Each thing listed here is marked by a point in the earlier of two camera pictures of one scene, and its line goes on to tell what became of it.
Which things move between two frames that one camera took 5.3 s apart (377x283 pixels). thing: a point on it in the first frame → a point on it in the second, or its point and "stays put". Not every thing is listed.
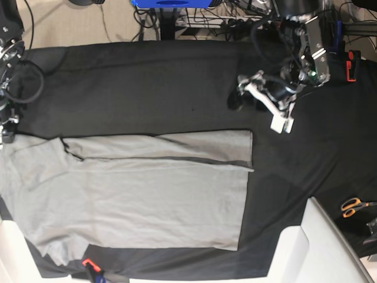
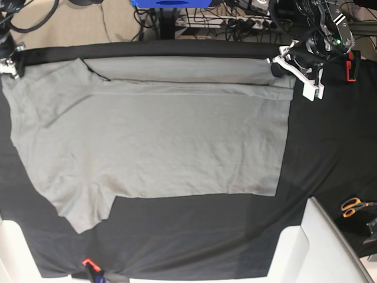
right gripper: (274, 88) → (304, 57)
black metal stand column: (167, 23) stays put
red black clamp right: (352, 65) stays put
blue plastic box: (171, 3) stays put
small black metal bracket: (372, 226) stays put
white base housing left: (18, 263) stays put
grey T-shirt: (179, 190) → (100, 129)
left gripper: (9, 127) → (14, 65)
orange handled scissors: (350, 206) stays put
